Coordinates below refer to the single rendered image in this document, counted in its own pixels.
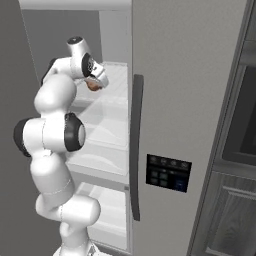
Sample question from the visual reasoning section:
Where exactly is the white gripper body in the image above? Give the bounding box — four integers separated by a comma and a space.
91, 62, 110, 88

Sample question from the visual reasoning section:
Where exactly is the brown onion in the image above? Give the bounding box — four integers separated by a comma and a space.
84, 76, 104, 92

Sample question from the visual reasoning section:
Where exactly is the grey fridge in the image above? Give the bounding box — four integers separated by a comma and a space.
18, 0, 256, 256

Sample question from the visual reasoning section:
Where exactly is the grey fridge door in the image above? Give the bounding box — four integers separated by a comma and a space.
130, 0, 252, 256

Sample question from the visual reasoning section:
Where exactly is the dark built-in oven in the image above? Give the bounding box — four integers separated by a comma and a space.
213, 0, 256, 168

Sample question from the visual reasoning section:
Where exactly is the grey wooden cupboard door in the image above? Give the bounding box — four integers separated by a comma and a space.
192, 168, 256, 256

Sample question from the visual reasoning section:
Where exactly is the dark grey fridge door handle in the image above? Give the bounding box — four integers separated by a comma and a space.
129, 73, 145, 222

